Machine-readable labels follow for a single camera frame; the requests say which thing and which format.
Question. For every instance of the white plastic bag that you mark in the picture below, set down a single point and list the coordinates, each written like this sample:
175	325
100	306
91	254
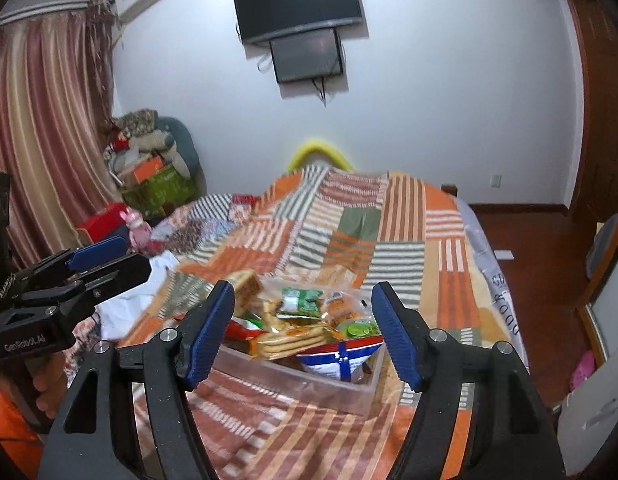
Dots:
134	300

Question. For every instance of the pile of snack packets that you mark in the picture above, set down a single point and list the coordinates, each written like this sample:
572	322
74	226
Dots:
289	342

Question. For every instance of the pile of boxes and clothes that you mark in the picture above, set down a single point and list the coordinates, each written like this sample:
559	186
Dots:
159	135

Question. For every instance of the grey round object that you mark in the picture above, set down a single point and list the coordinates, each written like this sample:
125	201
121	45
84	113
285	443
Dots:
606	247

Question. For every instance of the red snack bag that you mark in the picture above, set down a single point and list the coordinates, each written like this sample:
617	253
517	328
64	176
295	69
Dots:
239	332

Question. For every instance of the green jelly cup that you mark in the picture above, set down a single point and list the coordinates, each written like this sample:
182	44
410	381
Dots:
360	329

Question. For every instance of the pink toy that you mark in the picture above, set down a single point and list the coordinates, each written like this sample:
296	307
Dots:
136	230

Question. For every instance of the white paper sheet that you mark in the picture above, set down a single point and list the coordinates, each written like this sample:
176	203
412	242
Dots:
504	254

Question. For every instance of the small black wall monitor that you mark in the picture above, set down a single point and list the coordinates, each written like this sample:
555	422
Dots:
306	57

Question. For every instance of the red box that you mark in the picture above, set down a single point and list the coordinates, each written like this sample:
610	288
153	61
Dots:
104	222

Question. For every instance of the white wall socket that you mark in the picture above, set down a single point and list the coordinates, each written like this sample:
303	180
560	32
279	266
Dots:
497	180

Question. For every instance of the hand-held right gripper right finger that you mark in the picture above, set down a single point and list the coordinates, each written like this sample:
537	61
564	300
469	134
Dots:
394	335

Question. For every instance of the black wall television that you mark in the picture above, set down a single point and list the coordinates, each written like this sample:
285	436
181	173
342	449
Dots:
299	2

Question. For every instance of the brown wooden door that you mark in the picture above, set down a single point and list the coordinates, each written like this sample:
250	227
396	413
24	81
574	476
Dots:
599	85

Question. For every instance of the orange cardboard box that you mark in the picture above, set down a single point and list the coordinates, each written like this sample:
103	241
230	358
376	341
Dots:
144	170

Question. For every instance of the person's left hand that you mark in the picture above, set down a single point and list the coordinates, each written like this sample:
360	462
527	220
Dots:
51	390

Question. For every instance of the clear plastic container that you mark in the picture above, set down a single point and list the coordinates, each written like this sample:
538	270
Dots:
309	385

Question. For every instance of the white printed bedsheet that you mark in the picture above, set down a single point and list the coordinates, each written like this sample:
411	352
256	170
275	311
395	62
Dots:
499	290

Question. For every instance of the striped pink curtain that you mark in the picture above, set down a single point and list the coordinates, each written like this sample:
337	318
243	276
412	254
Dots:
44	135

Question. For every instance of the striped patchwork blanket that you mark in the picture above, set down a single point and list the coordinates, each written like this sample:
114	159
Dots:
339	230

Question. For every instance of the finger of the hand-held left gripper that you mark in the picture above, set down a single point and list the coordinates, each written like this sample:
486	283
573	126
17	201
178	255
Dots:
124	272
99	252

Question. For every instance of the blue snack bag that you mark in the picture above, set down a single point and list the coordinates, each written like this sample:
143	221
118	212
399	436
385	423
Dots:
339	357

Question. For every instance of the clear gold-striped biscuit packet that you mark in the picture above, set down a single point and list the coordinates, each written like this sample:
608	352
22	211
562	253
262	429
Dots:
246	287

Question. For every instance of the clear packet of orange crackers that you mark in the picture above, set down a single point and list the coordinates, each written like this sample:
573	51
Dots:
341	310

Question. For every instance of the pink slipper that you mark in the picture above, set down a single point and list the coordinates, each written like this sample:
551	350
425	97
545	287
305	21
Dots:
583	370

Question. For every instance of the yellow curved object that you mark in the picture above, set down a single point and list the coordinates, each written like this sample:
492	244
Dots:
319	147

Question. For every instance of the white suitcase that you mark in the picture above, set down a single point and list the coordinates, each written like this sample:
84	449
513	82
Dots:
599	420

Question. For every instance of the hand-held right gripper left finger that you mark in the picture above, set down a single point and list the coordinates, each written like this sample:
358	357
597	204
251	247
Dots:
209	335

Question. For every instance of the green cardboard box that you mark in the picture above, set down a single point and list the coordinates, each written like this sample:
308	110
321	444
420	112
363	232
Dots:
164	190

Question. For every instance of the green snack packet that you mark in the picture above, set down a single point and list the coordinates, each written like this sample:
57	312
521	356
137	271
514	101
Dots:
299	302

